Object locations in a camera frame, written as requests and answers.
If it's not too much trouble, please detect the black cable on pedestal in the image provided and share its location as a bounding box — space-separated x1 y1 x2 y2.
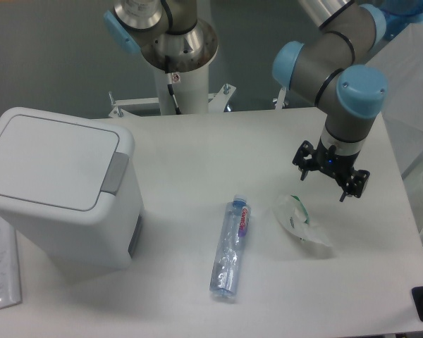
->
164 56 183 115

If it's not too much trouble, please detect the white paper stack in plastic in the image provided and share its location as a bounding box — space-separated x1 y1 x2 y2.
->
0 217 22 309

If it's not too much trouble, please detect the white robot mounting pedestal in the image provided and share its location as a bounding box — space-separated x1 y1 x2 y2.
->
108 68 237 118

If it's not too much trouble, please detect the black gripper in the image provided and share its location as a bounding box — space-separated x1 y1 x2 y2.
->
293 140 370 202

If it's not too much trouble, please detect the white plastic trash can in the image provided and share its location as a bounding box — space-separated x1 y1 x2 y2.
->
0 107 144 269

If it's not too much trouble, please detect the clear plastic water bottle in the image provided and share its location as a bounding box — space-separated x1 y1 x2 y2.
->
209 194 252 298

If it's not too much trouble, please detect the crumpled clear plastic wrapper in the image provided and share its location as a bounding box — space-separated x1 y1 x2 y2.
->
271 195 332 248

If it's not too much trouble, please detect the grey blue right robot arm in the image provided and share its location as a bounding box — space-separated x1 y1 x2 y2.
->
272 1 388 187

